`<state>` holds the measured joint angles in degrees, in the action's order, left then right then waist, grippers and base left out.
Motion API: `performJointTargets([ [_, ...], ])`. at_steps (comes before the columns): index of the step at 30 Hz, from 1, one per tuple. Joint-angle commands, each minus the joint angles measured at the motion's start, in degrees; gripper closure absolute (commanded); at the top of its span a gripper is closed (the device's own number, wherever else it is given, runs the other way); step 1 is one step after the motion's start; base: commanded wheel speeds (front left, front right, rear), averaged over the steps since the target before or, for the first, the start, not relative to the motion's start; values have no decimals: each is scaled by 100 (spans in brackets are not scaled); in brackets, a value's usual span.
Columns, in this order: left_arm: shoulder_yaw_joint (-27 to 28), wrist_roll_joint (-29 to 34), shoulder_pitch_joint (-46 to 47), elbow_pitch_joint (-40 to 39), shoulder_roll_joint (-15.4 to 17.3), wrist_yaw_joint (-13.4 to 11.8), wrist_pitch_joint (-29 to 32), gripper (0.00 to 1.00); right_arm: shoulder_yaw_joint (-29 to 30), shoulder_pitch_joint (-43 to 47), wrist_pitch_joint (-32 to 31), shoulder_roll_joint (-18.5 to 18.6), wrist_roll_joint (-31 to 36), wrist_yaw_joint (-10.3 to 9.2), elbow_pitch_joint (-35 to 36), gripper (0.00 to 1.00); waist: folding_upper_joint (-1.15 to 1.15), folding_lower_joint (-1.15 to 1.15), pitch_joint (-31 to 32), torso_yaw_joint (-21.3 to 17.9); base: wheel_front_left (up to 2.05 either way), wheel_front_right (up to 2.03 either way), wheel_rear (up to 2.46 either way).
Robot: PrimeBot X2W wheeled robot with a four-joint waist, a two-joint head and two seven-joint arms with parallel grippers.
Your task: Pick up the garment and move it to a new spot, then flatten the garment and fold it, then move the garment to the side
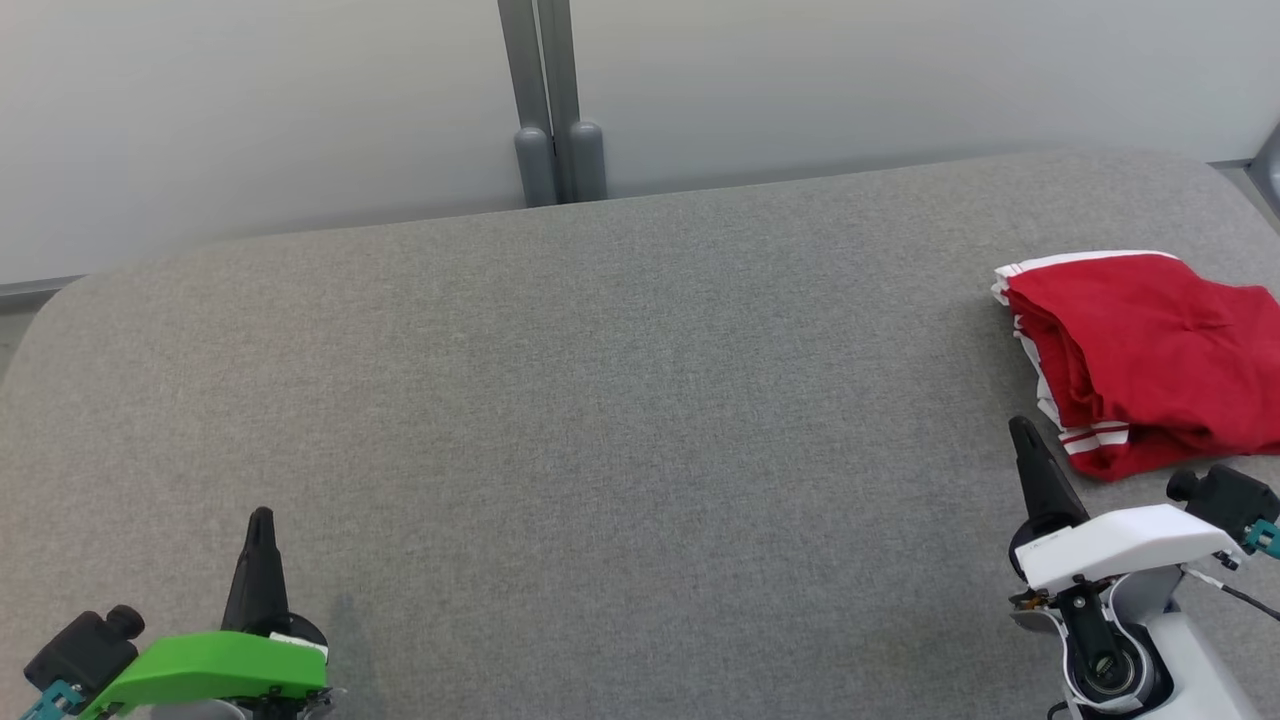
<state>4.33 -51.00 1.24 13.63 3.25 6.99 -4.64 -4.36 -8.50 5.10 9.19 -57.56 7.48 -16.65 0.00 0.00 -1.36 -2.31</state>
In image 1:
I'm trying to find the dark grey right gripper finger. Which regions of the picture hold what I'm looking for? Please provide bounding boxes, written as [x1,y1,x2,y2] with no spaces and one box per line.
[1008,416,1089,537]

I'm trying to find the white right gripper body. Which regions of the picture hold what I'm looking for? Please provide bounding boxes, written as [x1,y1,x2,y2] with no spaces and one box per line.
[1010,505,1246,594]

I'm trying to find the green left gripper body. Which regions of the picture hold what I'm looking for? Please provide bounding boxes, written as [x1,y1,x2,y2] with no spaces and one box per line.
[75,615,336,720]

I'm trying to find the red shorts with white trim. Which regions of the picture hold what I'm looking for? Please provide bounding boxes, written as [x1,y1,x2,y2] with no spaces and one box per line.
[992,250,1280,433]

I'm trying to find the red Bulls basketball jersey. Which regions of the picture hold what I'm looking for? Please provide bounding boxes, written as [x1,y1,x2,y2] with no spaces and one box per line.
[1012,315,1280,482]

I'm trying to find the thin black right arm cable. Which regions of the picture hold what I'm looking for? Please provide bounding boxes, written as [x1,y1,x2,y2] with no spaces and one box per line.
[1185,565,1280,613]

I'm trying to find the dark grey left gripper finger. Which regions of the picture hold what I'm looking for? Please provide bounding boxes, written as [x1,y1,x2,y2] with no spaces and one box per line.
[222,507,291,636]

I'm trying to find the grey partition post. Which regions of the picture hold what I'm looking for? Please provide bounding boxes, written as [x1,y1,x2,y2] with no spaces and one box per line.
[537,0,609,204]
[498,0,559,208]

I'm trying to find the teal left camera cable connector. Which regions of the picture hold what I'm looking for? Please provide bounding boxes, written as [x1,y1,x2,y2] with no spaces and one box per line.
[20,680,86,720]

